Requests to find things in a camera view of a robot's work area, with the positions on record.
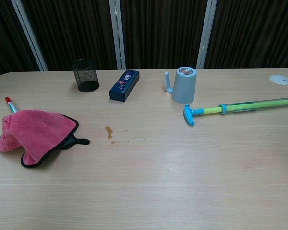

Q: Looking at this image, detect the pink cloth with black trim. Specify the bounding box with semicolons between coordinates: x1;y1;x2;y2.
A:
0;109;90;168

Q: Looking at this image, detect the brown liquid stain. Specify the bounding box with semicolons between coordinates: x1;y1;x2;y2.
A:
104;125;147;145

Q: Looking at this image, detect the dark blue printed box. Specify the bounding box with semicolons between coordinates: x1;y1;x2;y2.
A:
109;69;140;103

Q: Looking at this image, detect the light blue plastic mug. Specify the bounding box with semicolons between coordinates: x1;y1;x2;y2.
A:
164;67;198;104

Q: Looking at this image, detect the black mesh pen holder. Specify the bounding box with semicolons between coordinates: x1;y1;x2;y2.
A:
71;59;100;93

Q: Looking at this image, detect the green and blue water pump toy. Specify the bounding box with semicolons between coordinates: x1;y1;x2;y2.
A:
184;95;288;127

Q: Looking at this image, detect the red capped whiteboard marker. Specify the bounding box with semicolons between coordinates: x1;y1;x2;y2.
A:
4;96;19;115

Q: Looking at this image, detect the white partition frame post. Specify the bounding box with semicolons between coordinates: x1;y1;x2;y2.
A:
196;0;218;69
11;0;49;72
109;0;126;70

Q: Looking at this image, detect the grey round cable grommet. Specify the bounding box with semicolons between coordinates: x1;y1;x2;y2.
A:
269;74;288;85

